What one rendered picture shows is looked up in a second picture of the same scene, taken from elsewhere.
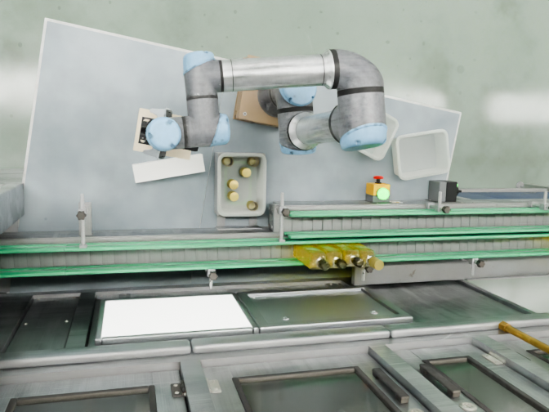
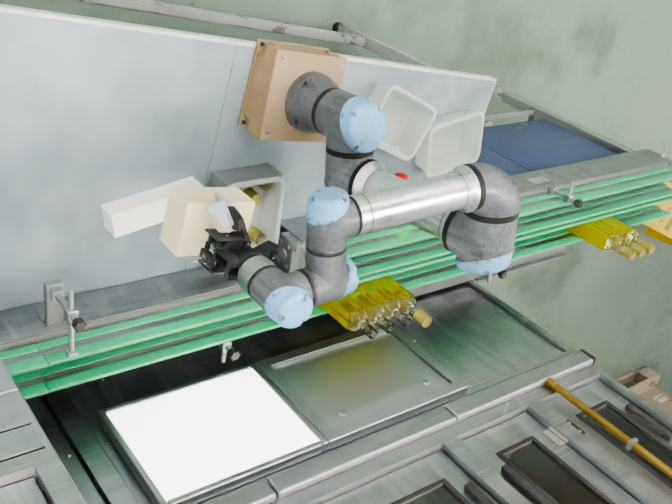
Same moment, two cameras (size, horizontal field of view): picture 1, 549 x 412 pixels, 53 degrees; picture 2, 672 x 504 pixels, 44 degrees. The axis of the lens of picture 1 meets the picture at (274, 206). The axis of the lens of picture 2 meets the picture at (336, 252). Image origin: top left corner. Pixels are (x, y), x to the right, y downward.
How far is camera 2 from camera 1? 1.09 m
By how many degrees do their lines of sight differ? 32
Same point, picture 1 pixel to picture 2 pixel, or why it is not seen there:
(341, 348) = (419, 453)
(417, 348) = (482, 430)
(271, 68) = (414, 208)
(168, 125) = (303, 302)
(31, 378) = not seen: outside the picture
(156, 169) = (143, 216)
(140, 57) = (117, 52)
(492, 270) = not seen: hidden behind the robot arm
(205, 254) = not seen: hidden behind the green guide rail
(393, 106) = (427, 82)
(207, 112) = (340, 270)
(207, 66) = (345, 218)
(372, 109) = (508, 240)
